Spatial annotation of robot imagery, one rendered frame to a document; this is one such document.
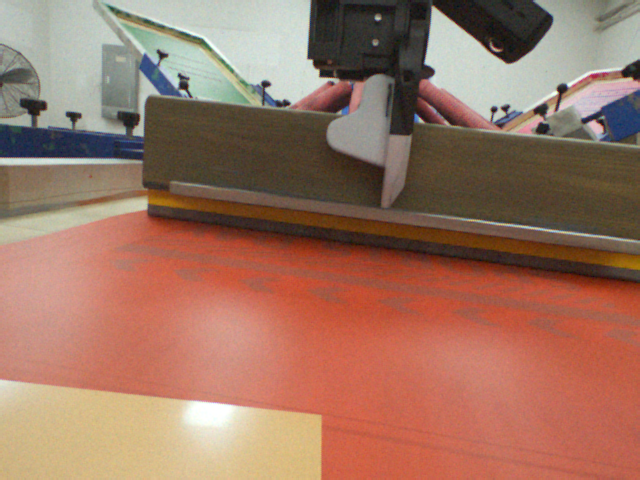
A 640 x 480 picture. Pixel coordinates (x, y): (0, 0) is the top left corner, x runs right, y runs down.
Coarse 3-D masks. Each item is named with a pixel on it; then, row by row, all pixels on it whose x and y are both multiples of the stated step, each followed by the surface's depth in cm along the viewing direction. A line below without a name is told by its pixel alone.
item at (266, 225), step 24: (168, 216) 36; (192, 216) 36; (216, 216) 35; (240, 216) 35; (336, 240) 35; (360, 240) 34; (384, 240) 34; (408, 240) 34; (504, 264) 33; (528, 264) 33; (552, 264) 33; (576, 264) 32
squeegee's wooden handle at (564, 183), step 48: (144, 144) 34; (192, 144) 33; (240, 144) 33; (288, 144) 32; (432, 144) 31; (480, 144) 31; (528, 144) 30; (576, 144) 30; (624, 144) 30; (288, 192) 33; (336, 192) 33; (432, 192) 32; (480, 192) 31; (528, 192) 31; (576, 192) 30; (624, 192) 30
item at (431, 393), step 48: (624, 288) 30; (384, 336) 17; (432, 336) 18; (480, 336) 18; (528, 336) 19; (384, 384) 13; (432, 384) 14; (480, 384) 14; (528, 384) 14; (576, 384) 15; (624, 384) 15; (384, 432) 11; (432, 432) 11; (480, 432) 12; (528, 432) 12; (576, 432) 12; (624, 432) 12
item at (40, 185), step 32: (0, 160) 31; (32, 160) 34; (64, 160) 37; (96, 160) 42; (128, 160) 47; (0, 192) 29; (32, 192) 32; (64, 192) 35; (96, 192) 39; (128, 192) 45
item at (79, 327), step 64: (0, 256) 21; (64, 256) 23; (0, 320) 15; (64, 320) 15; (128, 320) 16; (192, 320) 17; (256, 320) 17; (320, 320) 18; (64, 384) 12; (128, 384) 12; (192, 384) 12; (256, 384) 13; (320, 384) 13
